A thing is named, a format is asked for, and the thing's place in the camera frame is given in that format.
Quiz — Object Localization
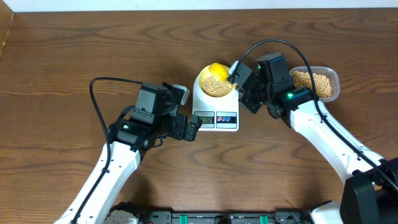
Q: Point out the left black camera cable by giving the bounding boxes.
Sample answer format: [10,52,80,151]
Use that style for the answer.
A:
[70,77,144,224]

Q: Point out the white digital kitchen scale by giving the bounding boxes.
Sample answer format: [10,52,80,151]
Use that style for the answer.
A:
[192,75,239,132]

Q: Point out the pile of soybeans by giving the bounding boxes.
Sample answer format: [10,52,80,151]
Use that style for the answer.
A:
[291,70,332,98]

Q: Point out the clear plastic container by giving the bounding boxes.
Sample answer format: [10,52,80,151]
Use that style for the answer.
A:
[289,66,340,103]

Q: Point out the soybeans in yellow bowl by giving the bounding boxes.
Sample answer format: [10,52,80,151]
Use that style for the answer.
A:
[201,75,233,97]

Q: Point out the yellow measuring scoop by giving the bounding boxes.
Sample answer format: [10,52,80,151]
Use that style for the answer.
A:
[208,63,232,86]

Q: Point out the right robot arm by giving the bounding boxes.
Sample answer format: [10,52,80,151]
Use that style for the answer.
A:
[228,53,397,223]

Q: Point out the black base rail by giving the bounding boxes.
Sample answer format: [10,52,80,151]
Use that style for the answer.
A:
[105,201,315,224]

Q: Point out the right black camera cable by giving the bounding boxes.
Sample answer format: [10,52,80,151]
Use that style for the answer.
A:
[228,38,398,192]

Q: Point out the black camera cable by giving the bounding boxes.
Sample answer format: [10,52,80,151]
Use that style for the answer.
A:
[228,38,398,192]
[70,77,144,224]

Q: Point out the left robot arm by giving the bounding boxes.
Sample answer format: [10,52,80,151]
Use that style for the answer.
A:
[58,83,202,223]

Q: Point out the pale yellow bowl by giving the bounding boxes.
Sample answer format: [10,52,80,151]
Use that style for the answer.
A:
[198,65,236,90]

